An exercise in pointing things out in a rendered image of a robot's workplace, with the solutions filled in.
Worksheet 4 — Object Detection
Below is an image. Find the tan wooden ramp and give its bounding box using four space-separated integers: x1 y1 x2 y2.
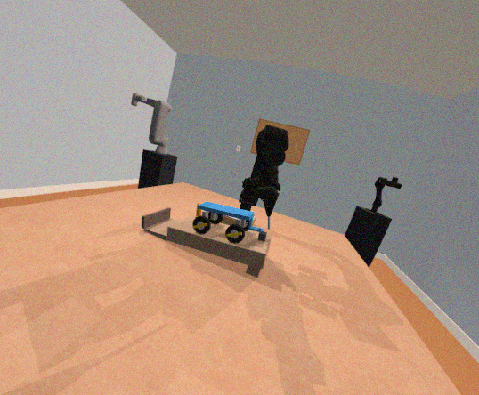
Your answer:
142 208 272 278

